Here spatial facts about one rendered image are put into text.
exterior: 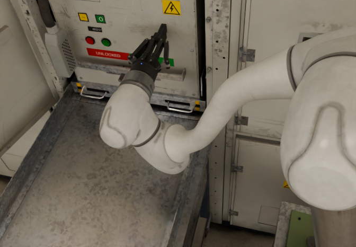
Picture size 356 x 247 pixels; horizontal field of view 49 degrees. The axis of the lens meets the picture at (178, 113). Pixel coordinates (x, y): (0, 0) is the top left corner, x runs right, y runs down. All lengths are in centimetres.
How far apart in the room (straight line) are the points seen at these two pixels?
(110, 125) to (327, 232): 52
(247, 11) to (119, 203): 71
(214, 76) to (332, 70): 75
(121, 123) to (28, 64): 67
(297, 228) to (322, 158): 87
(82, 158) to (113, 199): 21
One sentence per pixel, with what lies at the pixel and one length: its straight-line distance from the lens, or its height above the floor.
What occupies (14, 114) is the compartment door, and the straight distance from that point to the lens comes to 157.
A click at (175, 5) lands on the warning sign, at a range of 120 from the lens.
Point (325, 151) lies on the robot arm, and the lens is 50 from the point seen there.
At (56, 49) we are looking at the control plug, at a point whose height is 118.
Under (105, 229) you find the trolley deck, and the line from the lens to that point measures 129.
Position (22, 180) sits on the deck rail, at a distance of 145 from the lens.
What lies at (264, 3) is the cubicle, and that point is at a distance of 107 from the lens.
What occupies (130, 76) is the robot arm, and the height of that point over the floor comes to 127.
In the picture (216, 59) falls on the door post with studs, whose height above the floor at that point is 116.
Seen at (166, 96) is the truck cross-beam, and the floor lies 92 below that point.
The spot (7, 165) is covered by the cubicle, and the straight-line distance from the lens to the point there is 241.
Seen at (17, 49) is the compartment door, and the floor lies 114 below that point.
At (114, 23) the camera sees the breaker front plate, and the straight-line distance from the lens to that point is 132.
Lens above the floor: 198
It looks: 49 degrees down
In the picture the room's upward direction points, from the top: 6 degrees counter-clockwise
